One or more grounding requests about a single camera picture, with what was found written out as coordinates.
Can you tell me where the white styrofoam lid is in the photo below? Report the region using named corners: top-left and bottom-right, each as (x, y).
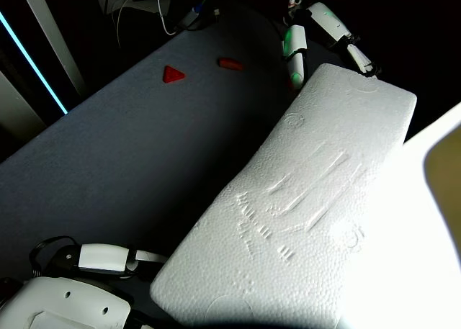
top-left (149, 63), bottom-right (418, 329)

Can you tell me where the white panel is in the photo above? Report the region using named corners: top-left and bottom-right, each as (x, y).
top-left (0, 70), bottom-right (48, 138)

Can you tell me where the red toy triangle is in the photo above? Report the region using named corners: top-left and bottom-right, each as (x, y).
top-left (161, 65), bottom-right (187, 84)

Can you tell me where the thin white cable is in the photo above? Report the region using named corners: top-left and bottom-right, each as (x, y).
top-left (110, 0), bottom-right (154, 50)
top-left (155, 0), bottom-right (178, 35)

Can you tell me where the grey table cloth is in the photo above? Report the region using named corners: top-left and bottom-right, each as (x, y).
top-left (0, 4), bottom-right (361, 329)

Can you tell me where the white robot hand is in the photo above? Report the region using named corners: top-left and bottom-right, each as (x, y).
top-left (282, 1), bottom-right (382, 89)
top-left (0, 243), bottom-right (169, 329)

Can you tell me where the white post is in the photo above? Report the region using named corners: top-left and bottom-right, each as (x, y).
top-left (17, 0), bottom-right (87, 96)

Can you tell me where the large white curved housing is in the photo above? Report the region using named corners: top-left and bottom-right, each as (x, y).
top-left (338, 102), bottom-right (461, 329)

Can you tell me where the orange toy stick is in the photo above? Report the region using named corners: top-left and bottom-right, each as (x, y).
top-left (217, 56), bottom-right (243, 71)

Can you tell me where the cyan light strip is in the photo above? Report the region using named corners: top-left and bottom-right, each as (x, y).
top-left (0, 11), bottom-right (69, 116)

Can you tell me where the white cable adapter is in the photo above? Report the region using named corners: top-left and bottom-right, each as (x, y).
top-left (175, 9), bottom-right (203, 32)

